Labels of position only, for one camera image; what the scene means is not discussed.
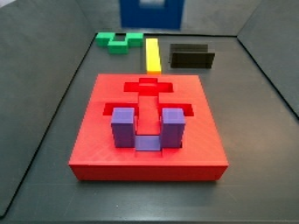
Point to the blue U-shaped block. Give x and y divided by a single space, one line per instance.
157 14

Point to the red puzzle board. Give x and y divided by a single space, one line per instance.
97 160

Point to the purple U-shaped block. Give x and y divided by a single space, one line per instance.
168 138

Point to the yellow long bar block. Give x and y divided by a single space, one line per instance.
152 56

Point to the black angled block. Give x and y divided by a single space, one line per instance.
191 56

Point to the green zigzag block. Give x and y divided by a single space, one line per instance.
105 39

